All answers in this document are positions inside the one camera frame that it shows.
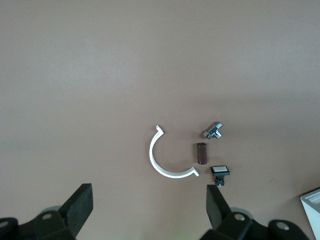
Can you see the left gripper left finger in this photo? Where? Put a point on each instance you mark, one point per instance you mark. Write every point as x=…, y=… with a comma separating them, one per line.
x=77, y=207

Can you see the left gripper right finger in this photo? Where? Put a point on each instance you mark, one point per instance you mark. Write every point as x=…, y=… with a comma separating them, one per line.
x=215, y=207

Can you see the white square push button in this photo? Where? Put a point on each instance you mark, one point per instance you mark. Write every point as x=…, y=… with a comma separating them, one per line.
x=220, y=170

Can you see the white drawer cabinet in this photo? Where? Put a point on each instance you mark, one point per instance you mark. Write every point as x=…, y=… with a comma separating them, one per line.
x=312, y=212

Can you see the dark brown terminal block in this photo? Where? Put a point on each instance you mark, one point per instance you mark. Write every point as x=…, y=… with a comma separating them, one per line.
x=201, y=153

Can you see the metal T fitting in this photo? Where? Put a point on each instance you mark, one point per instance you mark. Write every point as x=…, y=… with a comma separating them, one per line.
x=212, y=131

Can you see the white curved plastic clamp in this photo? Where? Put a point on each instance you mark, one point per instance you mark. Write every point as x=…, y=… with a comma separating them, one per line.
x=151, y=152

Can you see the brown table cover mat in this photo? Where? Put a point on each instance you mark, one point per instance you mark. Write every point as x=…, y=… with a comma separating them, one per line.
x=100, y=75

